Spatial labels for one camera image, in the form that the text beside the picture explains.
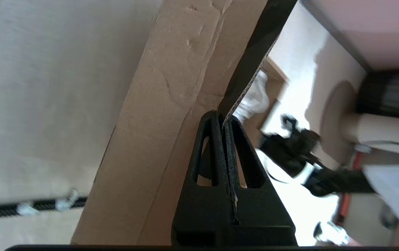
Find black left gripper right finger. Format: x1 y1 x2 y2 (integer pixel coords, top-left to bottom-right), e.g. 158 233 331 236
217 115 297 246

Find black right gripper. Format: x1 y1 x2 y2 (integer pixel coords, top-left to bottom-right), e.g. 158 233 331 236
258 115 323 179

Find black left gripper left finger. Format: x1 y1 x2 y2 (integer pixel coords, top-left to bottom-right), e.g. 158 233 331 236
171 111 235 246

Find brown cardboard shoe box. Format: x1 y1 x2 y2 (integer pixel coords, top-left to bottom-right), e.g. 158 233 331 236
70 0 298 246

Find orange red strut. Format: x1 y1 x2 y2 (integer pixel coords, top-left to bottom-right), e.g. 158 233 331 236
336 153 364 225

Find beige ribbed cylinder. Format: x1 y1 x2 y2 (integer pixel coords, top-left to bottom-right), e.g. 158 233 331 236
341 113 399 154

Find dark striped panel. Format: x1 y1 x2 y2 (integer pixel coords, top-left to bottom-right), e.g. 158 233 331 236
356 68 399 121

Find pink furniture with grey base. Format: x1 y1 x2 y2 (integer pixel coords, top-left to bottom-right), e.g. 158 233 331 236
301 0 399 72

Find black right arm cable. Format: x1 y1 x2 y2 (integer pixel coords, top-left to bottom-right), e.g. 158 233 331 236
360 139 399 154

